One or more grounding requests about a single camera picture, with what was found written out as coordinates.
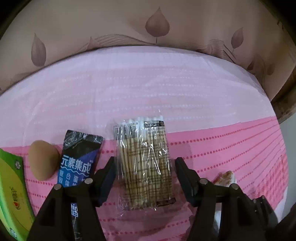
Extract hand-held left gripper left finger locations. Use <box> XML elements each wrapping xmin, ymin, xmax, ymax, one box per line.
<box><xmin>26</xmin><ymin>156</ymin><xmax>117</xmax><ymax>241</ymax></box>

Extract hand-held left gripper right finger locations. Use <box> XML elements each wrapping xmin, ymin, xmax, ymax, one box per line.
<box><xmin>175</xmin><ymin>157</ymin><xmax>269</xmax><ymax>241</ymax></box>

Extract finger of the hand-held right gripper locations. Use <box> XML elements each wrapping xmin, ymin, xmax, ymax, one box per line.
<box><xmin>251</xmin><ymin>195</ymin><xmax>278</xmax><ymax>234</ymax></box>

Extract cotton swab pack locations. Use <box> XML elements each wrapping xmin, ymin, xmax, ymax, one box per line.
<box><xmin>113</xmin><ymin>116</ymin><xmax>177</xmax><ymax>212</ymax></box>

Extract dark blue packet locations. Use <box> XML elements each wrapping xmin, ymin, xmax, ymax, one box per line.
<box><xmin>57</xmin><ymin>130</ymin><xmax>103</xmax><ymax>241</ymax></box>

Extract white orange patterned cloth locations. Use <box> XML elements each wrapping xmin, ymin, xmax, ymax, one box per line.
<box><xmin>214</xmin><ymin>170</ymin><xmax>238</xmax><ymax>187</ymax></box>

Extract beige makeup sponge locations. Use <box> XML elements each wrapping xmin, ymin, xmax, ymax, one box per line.
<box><xmin>28</xmin><ymin>140</ymin><xmax>58</xmax><ymax>181</ymax></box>

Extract green tissue pack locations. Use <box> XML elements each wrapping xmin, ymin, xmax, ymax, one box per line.
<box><xmin>0</xmin><ymin>148</ymin><xmax>35</xmax><ymax>241</ymax></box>

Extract pink checked bedsheet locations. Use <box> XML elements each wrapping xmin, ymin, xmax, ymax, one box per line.
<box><xmin>0</xmin><ymin>46</ymin><xmax>289</xmax><ymax>241</ymax></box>

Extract beige leaf-print curtain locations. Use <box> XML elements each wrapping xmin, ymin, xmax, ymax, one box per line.
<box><xmin>0</xmin><ymin>0</ymin><xmax>296</xmax><ymax>107</ymax></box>

